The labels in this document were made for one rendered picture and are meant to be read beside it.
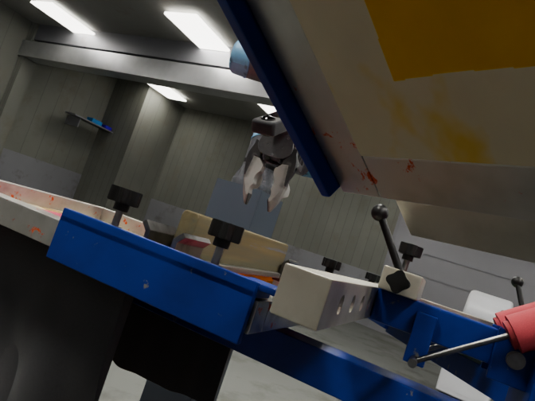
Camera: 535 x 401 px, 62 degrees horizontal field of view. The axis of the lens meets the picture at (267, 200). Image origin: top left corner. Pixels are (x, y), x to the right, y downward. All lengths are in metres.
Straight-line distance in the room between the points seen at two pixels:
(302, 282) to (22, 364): 0.51
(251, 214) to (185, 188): 10.75
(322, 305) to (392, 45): 0.26
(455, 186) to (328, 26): 0.12
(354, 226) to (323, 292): 9.65
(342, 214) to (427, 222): 9.80
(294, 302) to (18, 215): 0.45
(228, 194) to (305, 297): 1.09
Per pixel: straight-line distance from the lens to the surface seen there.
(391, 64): 0.25
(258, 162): 0.85
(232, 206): 1.47
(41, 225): 0.70
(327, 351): 0.75
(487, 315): 5.85
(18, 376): 0.82
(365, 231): 10.00
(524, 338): 0.68
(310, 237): 10.31
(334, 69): 0.28
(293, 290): 0.43
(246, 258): 0.83
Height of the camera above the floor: 1.06
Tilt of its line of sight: 5 degrees up
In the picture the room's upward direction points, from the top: 19 degrees clockwise
